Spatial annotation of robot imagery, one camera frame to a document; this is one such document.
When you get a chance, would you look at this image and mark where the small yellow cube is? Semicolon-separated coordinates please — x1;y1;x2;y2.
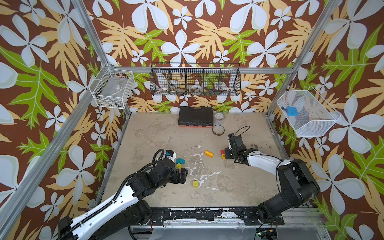
176;163;183;170

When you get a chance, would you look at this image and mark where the yellow green cube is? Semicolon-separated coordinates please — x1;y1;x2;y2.
193;180;200;188

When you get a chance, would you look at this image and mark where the orange cylinder block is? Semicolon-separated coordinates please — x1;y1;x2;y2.
204;151;214;158

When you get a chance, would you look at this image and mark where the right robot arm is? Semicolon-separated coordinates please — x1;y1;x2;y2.
225;134;321;223

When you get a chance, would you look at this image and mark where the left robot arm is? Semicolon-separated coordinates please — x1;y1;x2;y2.
58;158;189;240

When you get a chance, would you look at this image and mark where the teal roof block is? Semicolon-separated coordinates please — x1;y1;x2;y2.
176;158;185;165

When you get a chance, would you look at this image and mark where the clear glass jar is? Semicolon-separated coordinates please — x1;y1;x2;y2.
213;112;226;125

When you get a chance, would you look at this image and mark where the black plastic tool case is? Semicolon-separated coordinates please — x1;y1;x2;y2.
178;107;214;127

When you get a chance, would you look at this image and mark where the blue object in basket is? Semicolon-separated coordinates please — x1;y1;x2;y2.
282;107;299;117

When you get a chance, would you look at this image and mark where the white tape roll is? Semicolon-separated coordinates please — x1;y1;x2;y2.
189;85;203;93

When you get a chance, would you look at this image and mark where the white mesh basket right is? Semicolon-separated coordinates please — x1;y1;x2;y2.
277;87;342;138

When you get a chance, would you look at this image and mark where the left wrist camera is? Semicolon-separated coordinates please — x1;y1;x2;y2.
166;150;177;163

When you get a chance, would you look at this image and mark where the black wire basket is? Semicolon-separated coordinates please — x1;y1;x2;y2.
149;63;242;96

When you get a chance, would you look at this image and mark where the white wire basket left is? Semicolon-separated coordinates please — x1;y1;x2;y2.
90;68;136;109

